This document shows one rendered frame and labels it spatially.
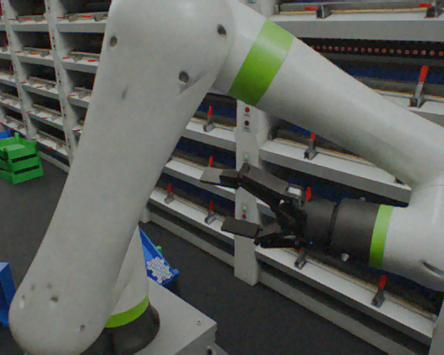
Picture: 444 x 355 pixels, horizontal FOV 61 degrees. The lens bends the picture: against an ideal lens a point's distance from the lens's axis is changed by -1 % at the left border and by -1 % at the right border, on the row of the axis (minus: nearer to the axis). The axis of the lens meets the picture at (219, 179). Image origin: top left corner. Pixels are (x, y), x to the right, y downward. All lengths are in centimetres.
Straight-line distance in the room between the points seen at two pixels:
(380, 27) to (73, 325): 87
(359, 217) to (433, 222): 9
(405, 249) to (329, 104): 21
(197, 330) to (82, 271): 36
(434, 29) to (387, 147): 45
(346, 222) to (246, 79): 24
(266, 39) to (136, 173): 24
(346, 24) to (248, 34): 56
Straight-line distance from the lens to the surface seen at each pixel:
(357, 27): 104
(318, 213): 58
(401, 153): 58
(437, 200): 58
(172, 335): 79
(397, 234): 55
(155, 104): 37
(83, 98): 221
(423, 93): 101
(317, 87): 53
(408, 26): 99
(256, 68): 51
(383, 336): 133
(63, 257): 48
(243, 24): 52
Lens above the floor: 92
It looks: 22 degrees down
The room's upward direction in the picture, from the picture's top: straight up
